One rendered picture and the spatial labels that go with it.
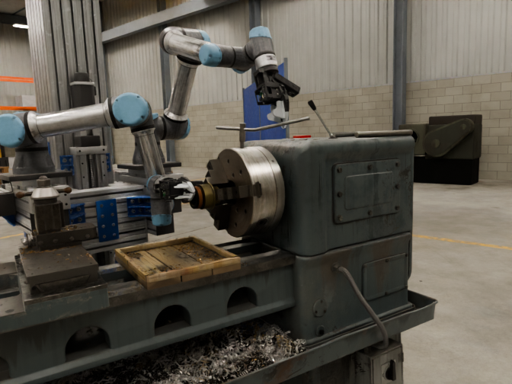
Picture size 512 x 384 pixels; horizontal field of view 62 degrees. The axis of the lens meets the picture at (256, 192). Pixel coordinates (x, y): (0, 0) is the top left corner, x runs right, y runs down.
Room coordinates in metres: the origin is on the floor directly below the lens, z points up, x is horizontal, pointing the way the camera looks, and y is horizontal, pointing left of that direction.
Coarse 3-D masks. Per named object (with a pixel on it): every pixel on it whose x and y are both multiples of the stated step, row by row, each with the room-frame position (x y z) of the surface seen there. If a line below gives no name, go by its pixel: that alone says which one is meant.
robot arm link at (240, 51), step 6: (234, 48) 1.55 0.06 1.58; (240, 48) 1.57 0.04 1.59; (240, 54) 1.55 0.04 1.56; (246, 54) 1.55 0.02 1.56; (240, 60) 1.55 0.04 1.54; (246, 60) 1.57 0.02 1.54; (252, 60) 1.56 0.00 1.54; (234, 66) 1.56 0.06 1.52; (240, 66) 1.57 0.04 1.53; (246, 66) 1.59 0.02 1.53; (252, 66) 1.61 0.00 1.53; (240, 72) 1.63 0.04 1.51
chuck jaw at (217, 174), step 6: (210, 162) 1.50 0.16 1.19; (216, 162) 1.51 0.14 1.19; (210, 168) 1.50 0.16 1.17; (216, 168) 1.49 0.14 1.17; (222, 168) 1.50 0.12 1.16; (210, 174) 1.46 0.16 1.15; (216, 174) 1.47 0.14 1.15; (222, 174) 1.48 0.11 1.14; (204, 180) 1.46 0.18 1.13; (210, 180) 1.45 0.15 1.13; (216, 180) 1.46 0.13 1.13; (222, 180) 1.47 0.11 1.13; (228, 180) 1.48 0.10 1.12; (216, 186) 1.46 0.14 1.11; (222, 186) 1.48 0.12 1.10; (228, 186) 1.50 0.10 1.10
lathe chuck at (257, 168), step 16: (224, 160) 1.50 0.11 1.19; (240, 160) 1.40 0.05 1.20; (256, 160) 1.40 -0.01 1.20; (240, 176) 1.40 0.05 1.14; (256, 176) 1.36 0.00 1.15; (272, 176) 1.39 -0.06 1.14; (272, 192) 1.37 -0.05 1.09; (240, 208) 1.41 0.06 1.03; (256, 208) 1.34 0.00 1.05; (272, 208) 1.38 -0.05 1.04; (240, 224) 1.42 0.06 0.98; (256, 224) 1.37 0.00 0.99
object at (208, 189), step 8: (200, 184) 1.41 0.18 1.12; (208, 184) 1.41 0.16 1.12; (200, 192) 1.37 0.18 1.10; (208, 192) 1.38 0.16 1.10; (192, 200) 1.42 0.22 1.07; (200, 200) 1.37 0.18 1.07; (208, 200) 1.38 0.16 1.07; (216, 200) 1.41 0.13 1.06; (200, 208) 1.41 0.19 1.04; (208, 208) 1.40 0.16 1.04
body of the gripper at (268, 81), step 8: (256, 72) 1.48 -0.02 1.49; (264, 72) 1.48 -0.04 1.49; (272, 72) 1.50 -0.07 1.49; (256, 80) 1.49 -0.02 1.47; (264, 80) 1.47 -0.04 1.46; (272, 80) 1.49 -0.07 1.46; (264, 88) 1.45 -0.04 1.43; (272, 88) 1.46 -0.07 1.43; (280, 88) 1.47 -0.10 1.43; (256, 96) 1.49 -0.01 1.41; (264, 96) 1.45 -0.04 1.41; (272, 96) 1.44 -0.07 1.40; (280, 96) 1.46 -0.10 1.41; (264, 104) 1.48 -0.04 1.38
